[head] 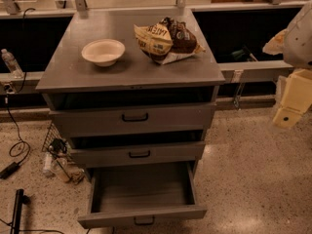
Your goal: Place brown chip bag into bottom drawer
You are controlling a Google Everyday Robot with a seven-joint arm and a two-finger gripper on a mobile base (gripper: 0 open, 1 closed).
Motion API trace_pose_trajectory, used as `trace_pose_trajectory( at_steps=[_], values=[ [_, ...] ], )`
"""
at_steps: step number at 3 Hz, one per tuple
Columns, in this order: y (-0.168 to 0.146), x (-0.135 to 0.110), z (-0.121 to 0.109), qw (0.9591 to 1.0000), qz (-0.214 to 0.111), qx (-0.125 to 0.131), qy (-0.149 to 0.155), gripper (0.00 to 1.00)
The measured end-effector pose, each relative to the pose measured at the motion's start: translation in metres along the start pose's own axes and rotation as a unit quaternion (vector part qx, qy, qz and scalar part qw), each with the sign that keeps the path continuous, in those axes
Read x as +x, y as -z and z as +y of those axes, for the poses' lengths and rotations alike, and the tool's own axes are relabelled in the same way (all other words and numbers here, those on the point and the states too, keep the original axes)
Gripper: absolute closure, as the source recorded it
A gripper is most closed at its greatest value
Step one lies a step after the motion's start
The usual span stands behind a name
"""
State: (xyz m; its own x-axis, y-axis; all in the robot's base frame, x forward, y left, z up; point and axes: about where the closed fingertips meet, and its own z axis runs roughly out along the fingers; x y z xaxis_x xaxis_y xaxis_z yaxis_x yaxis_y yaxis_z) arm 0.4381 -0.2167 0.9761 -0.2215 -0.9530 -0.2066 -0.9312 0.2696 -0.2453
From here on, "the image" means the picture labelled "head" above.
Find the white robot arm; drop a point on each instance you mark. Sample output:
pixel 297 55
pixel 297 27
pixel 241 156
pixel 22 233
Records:
pixel 295 44

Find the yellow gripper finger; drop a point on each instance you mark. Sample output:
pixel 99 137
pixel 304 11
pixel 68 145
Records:
pixel 286 118

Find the white paper bowl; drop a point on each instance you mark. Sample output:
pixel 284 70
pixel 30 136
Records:
pixel 104 52

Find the middle grey drawer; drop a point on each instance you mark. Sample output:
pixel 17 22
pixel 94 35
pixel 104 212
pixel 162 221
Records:
pixel 138 154

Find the black power adapter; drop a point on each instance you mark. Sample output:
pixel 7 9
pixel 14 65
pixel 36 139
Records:
pixel 9 170

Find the grey drawer cabinet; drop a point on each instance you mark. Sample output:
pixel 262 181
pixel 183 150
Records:
pixel 72 83

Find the green tool in background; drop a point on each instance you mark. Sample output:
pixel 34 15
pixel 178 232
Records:
pixel 243 55

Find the clear plastic water bottle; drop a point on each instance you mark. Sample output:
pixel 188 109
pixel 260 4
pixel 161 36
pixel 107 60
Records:
pixel 12 63

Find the black stand on floor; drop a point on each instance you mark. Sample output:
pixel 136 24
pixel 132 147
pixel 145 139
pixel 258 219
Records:
pixel 20 200

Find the wire mesh basket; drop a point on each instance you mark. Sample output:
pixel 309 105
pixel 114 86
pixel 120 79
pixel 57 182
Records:
pixel 53 141

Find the brown chip bag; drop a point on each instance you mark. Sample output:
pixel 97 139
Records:
pixel 167 41

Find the grey drawer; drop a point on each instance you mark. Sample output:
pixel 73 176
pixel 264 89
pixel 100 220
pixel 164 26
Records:
pixel 142 195
pixel 138 154
pixel 133 120

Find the top grey drawer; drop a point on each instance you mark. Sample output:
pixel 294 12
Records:
pixel 133 120

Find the clear bottle on floor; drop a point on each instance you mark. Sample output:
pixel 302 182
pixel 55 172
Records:
pixel 47 165

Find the bottom grey drawer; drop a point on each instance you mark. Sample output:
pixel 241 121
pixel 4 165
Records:
pixel 142 195

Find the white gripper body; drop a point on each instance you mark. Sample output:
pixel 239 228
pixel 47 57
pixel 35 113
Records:
pixel 299 38

